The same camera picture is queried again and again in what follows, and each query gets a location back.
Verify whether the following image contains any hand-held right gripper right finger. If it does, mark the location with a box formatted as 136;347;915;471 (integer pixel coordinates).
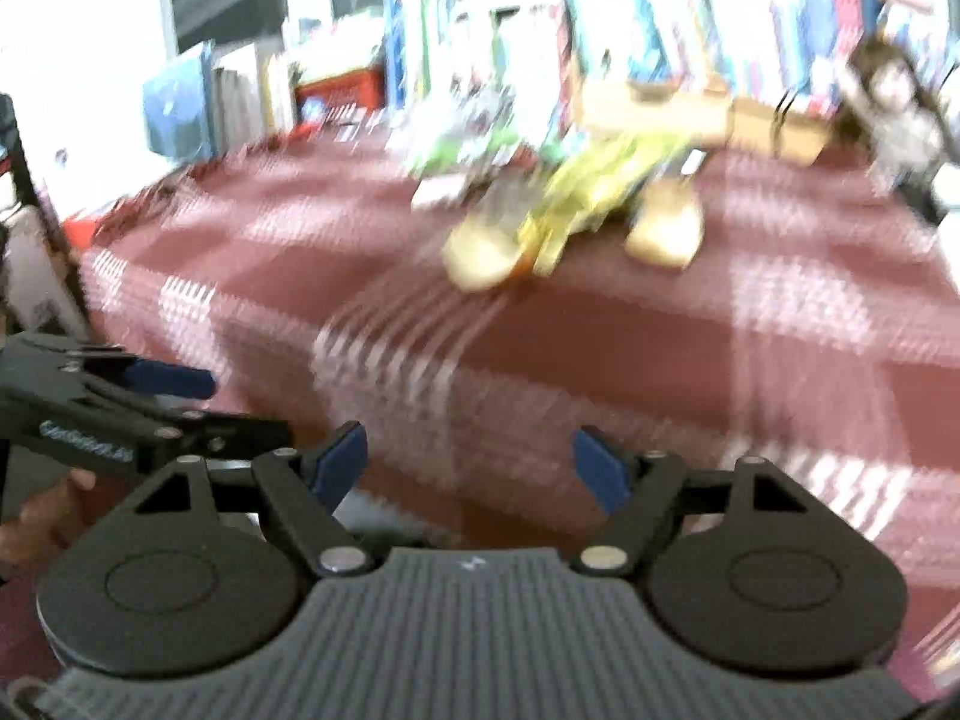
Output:
571;426;863;578

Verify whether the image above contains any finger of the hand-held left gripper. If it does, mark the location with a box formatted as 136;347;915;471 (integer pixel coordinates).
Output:
131;409;295;470
71;349;218;402

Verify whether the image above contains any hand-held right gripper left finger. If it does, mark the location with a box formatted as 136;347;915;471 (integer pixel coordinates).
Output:
94;422;376;578

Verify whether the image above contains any tan snack packet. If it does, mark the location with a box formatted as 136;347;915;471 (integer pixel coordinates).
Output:
625;180;707;269
441;212;536;292

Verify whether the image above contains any yellow green wrapper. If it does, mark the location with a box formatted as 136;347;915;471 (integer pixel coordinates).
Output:
523;131;700;276

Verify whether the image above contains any person's left hand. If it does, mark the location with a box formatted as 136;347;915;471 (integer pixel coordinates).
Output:
0;469;98;565

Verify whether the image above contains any red white plaid blanket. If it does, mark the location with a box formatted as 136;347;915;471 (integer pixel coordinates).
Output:
64;124;960;691

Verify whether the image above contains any red plastic crate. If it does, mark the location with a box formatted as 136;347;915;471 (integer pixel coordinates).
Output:
295;66;385;130

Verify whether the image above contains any stack of flat-lying books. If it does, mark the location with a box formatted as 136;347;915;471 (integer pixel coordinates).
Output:
289;15;385;83

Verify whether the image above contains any wooden drawer organizer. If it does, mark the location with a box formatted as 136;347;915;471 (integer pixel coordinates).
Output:
576;79;835;167

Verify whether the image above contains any row of tall picture books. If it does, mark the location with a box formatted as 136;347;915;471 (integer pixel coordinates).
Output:
381;0;580;117

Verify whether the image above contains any row of paperback books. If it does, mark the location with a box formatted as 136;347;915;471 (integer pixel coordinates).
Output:
562;0;887;115

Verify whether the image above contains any brown-haired doll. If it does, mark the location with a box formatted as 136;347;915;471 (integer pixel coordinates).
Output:
835;37;960;231

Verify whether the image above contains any black metal frame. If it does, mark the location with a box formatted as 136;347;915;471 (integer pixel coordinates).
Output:
0;94;95;338

